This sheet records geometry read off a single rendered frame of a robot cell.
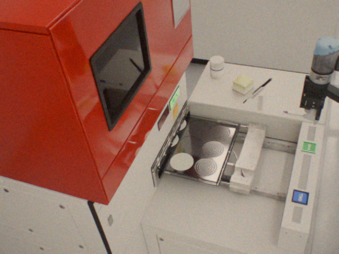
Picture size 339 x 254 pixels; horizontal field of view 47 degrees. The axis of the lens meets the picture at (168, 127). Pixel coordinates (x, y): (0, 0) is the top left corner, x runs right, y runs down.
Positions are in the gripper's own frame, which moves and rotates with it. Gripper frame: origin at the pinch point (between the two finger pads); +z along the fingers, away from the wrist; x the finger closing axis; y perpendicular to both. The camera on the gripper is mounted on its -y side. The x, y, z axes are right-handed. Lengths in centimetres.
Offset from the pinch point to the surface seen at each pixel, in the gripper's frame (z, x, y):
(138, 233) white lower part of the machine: 32, 49, 59
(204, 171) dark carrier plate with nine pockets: 20.7, 19.2, 39.7
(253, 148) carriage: 22.6, -1.0, 23.0
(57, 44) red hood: -67, 64, 54
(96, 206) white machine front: -9, 65, 59
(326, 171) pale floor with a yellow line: 111, -75, -16
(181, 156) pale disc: 21, 14, 52
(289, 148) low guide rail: 25.7, -8.1, 8.5
